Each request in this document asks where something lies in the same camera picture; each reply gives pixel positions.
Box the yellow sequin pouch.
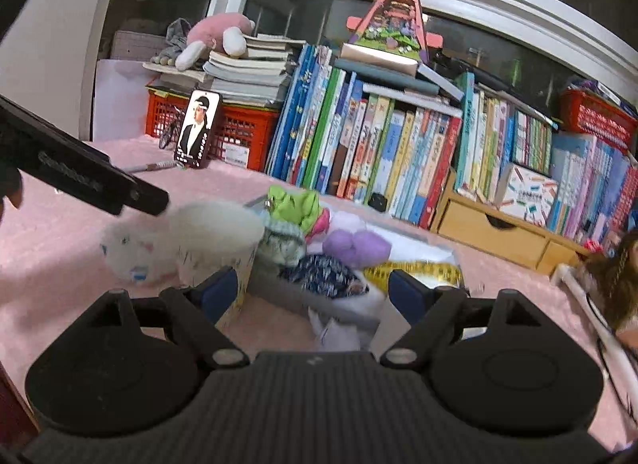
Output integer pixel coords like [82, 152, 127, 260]
[362, 261, 464, 295]

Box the white fluffy plush toy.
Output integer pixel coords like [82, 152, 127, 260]
[99, 223, 177, 285]

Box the purple fuzzy plush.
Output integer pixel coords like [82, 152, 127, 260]
[322, 230, 392, 269]

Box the white origami paper piece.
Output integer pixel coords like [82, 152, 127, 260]
[308, 309, 361, 352]

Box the green white striped cloth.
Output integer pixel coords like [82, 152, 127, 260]
[257, 220, 307, 267]

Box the pink red scrunchie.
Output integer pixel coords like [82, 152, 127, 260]
[306, 208, 331, 244]

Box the green scrunchie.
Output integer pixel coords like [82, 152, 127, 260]
[266, 185, 322, 234]

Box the paper cup with cat drawing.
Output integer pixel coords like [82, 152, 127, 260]
[369, 287, 486, 359]

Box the pen on table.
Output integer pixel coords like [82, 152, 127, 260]
[122, 161, 177, 173]

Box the paper cup with zigzag drawing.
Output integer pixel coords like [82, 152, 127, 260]
[166, 199, 266, 330]

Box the white grey shallow box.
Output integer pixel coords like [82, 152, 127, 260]
[248, 207, 463, 333]

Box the small toy bicycle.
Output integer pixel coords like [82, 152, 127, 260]
[158, 107, 186, 150]

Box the wooden drawer organizer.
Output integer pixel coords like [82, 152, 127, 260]
[430, 169, 591, 276]

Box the smartphone showing picture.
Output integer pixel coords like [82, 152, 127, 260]
[174, 90, 222, 168]

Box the red plastic crate left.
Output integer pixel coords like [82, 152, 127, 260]
[145, 86, 279, 171]

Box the navy floral fabric pouch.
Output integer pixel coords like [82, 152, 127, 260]
[279, 254, 369, 300]

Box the white patterned cardboard box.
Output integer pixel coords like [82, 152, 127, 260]
[494, 163, 558, 228]

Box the stack of grey books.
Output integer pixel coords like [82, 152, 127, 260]
[143, 34, 307, 108]

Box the pink white plush toy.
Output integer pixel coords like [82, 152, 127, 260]
[174, 13, 255, 71]

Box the brown haired doll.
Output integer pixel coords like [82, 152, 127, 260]
[581, 228, 637, 352]

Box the row of upright books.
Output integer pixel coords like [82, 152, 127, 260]
[265, 44, 463, 229]

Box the row of books right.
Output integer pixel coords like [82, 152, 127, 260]
[453, 71, 637, 249]

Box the red basket on books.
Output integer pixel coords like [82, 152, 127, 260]
[559, 89, 637, 154]

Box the triangular diorama house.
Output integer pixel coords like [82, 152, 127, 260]
[341, 0, 443, 77]

